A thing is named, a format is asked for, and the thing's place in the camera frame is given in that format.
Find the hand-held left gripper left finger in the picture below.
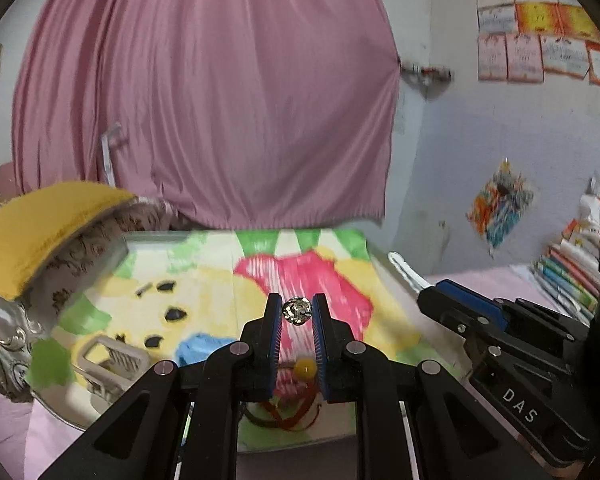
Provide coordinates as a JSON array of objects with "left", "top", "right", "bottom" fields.
[{"left": 37, "top": 292, "right": 283, "bottom": 480}]

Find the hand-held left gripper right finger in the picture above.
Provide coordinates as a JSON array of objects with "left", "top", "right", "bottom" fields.
[{"left": 311, "top": 294, "right": 551, "bottom": 480}]

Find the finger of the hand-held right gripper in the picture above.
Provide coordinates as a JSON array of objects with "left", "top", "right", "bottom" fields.
[
  {"left": 436, "top": 279, "right": 588, "bottom": 356},
  {"left": 417, "top": 287, "right": 506, "bottom": 376}
]

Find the brown hair tie yellow bead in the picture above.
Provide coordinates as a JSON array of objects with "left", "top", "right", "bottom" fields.
[{"left": 242, "top": 357, "right": 326, "bottom": 433}]

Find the silver ring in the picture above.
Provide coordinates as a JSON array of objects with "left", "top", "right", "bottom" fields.
[{"left": 282, "top": 297, "right": 312, "bottom": 325}]

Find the grey box with colourful painting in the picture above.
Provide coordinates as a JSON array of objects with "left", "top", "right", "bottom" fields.
[{"left": 27, "top": 227, "right": 463, "bottom": 456}]

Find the beige hair claw clip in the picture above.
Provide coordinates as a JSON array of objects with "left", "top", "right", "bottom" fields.
[{"left": 75, "top": 336, "right": 151, "bottom": 406}]

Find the stack of books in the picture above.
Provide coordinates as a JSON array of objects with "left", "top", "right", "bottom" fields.
[{"left": 532, "top": 175, "right": 600, "bottom": 321}]

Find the floral pillow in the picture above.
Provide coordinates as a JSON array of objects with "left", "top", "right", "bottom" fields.
[{"left": 0, "top": 195, "right": 181, "bottom": 401}]

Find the white folding lamp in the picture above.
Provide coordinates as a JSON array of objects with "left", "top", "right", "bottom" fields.
[{"left": 101, "top": 122, "right": 126, "bottom": 186}]

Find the yellow pillow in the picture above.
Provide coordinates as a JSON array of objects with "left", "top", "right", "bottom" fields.
[{"left": 0, "top": 181, "right": 138, "bottom": 301}]

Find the pink curtain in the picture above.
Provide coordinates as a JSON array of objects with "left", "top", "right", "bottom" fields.
[{"left": 11, "top": 0, "right": 401, "bottom": 231}]

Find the colourful wall sticker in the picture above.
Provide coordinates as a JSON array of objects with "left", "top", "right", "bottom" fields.
[{"left": 467, "top": 157, "right": 537, "bottom": 256}]

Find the wire wall shelf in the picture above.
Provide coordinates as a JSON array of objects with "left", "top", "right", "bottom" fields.
[{"left": 400, "top": 60, "right": 453, "bottom": 101}]

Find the group of wall certificates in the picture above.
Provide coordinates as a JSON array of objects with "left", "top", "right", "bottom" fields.
[{"left": 476, "top": 0, "right": 600, "bottom": 92}]

